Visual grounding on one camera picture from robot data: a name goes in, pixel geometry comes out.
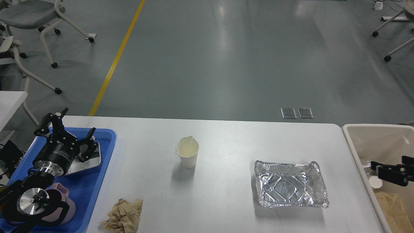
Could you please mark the beige plastic waste bin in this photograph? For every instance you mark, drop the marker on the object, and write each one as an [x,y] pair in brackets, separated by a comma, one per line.
[382,143]

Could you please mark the right metal floor plate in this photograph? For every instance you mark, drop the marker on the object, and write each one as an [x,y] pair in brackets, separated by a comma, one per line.
[305,113]

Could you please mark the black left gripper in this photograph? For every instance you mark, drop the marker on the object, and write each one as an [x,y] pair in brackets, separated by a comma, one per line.
[59,151]

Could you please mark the aluminium foil container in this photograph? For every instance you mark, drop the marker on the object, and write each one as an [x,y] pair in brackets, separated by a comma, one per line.
[285,184]

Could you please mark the brown paper bag in bin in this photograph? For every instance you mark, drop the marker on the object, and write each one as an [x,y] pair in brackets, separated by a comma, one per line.
[394,212]

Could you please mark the grey office chair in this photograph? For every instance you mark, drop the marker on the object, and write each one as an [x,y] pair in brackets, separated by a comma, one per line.
[32,14]

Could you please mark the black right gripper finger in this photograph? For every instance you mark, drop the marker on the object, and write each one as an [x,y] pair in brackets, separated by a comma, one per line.
[400,174]
[407,160]

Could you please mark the pink ribbed mug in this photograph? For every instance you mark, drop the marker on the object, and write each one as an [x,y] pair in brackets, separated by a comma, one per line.
[60,215]

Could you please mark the small white side table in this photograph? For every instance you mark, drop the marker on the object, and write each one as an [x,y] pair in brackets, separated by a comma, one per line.
[10,101]

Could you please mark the left metal floor plate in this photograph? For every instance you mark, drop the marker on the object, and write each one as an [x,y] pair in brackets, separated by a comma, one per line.
[288,113]

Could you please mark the white chair frame left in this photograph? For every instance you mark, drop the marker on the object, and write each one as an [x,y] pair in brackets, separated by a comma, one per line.
[10,48]

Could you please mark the crumpled foil in bin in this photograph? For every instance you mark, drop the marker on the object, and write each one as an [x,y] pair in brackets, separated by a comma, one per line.
[366,164]

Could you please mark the stainless steel rectangular tray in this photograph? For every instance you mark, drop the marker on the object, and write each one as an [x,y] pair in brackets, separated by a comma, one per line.
[84,167]

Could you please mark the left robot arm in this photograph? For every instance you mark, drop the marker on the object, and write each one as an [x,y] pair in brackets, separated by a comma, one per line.
[37,199]

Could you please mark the blue plastic tray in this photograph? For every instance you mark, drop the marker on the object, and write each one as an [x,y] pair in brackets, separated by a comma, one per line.
[83,186]

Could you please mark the crumpled brown paper napkin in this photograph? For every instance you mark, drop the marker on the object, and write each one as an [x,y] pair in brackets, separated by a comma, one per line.
[124,216]

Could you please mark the white paper cup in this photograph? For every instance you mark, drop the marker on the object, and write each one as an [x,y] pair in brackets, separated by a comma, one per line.
[187,150]

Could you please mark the metal floor plate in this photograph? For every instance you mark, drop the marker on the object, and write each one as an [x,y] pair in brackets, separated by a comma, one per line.
[305,113]
[288,113]

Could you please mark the small white cup in bin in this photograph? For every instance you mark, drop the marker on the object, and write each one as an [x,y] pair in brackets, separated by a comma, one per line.
[375,182]

